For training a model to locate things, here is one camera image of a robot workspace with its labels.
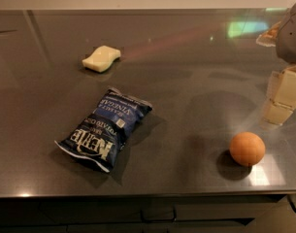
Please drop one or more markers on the yellow sponge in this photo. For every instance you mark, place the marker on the yellow sponge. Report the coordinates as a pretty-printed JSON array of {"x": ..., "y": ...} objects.
[{"x": 101, "y": 59}]

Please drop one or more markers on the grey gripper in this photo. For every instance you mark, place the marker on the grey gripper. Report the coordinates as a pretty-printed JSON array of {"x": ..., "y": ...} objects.
[{"x": 291, "y": 38}]

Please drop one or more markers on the black cabinet handle right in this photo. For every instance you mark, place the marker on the black cabinet handle right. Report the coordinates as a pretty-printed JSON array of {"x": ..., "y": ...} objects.
[{"x": 291, "y": 203}]

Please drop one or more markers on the orange fruit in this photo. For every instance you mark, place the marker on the orange fruit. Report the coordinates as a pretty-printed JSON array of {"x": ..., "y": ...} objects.
[{"x": 247, "y": 148}]

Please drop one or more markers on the blue kettle chip bag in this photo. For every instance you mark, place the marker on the blue kettle chip bag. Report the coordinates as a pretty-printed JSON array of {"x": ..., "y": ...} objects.
[{"x": 101, "y": 136}]

